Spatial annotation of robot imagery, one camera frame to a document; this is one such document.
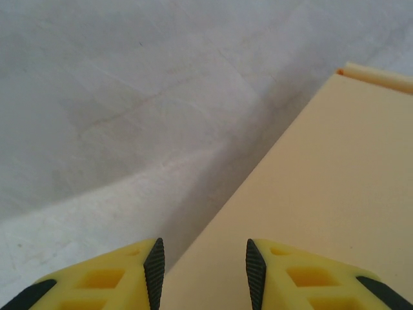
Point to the tan paper box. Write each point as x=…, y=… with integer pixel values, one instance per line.
x=322, y=161

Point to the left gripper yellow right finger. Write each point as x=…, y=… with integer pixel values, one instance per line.
x=290, y=290

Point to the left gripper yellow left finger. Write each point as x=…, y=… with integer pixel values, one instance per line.
x=129, y=290

